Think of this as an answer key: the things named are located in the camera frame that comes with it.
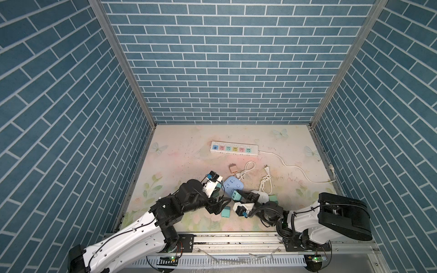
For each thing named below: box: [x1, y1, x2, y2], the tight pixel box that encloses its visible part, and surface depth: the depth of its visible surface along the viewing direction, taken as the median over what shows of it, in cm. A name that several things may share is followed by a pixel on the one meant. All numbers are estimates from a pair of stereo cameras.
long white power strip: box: [209, 141, 259, 156], surface depth 107 cm
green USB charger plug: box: [268, 194, 279, 204], surface depth 87 cm
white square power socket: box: [250, 189, 270, 204], surface depth 87 cm
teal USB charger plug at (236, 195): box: [231, 189, 242, 201], surface depth 77 cm
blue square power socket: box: [222, 176, 244, 198], surface depth 91 cm
